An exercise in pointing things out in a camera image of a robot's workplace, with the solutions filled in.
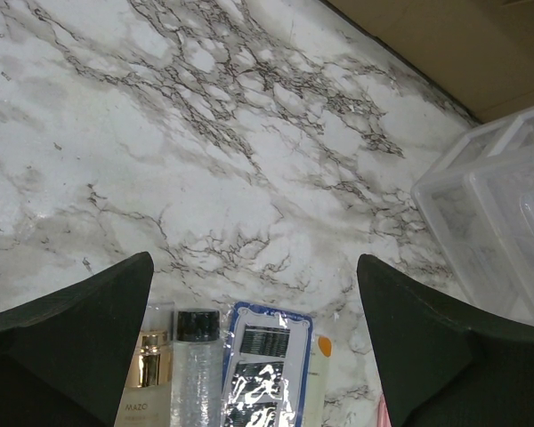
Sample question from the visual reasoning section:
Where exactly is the clear plastic drawer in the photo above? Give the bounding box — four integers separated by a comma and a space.
411, 107, 534, 326

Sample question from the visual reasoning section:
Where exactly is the tan plastic toolbox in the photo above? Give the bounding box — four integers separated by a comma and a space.
332, 0, 534, 121

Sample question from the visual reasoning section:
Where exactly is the black cap clear bottle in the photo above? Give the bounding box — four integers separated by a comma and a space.
171, 308, 223, 427

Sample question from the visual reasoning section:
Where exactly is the gold cap lotion bottle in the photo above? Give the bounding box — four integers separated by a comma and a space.
115, 302, 174, 426

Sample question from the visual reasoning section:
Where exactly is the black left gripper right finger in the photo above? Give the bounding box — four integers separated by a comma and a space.
357, 254, 534, 426

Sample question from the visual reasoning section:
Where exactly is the pink nail file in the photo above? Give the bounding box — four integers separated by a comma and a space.
376, 395, 392, 427

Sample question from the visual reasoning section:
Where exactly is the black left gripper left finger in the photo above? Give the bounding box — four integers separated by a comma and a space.
0, 252, 154, 426

